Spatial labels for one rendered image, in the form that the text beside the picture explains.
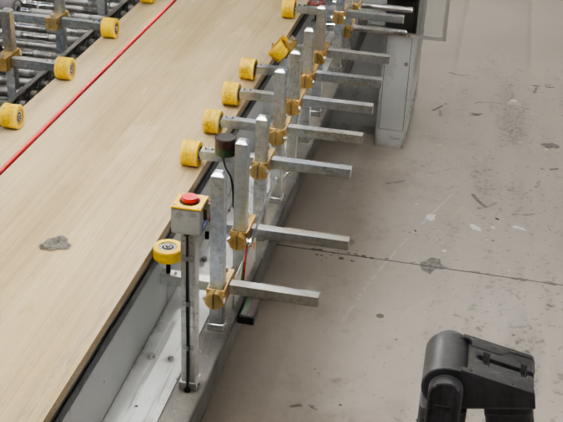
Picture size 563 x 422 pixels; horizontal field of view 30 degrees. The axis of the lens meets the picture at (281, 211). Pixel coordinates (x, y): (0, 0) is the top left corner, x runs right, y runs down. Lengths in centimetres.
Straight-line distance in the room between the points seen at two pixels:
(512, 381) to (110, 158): 224
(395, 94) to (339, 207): 81
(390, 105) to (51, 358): 338
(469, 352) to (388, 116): 430
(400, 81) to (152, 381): 300
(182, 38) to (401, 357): 155
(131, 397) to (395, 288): 187
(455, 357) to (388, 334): 287
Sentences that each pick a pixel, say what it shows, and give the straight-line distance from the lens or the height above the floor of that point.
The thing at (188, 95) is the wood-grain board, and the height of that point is 90.
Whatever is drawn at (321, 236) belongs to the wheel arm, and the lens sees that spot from 297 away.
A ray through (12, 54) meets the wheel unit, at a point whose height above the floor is 97.
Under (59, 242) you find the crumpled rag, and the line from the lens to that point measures 284.
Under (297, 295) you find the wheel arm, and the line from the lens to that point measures 278.
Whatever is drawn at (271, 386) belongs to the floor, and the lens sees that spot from 379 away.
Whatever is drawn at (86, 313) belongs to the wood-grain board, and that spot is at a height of 90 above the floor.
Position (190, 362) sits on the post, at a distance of 259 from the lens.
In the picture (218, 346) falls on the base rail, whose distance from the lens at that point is 279.
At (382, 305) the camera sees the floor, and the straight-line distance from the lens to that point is 426.
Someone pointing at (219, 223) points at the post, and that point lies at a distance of 267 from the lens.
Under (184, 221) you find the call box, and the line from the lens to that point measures 236.
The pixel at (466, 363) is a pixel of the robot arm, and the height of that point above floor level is 162.
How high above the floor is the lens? 234
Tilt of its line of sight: 29 degrees down
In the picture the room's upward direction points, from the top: 3 degrees clockwise
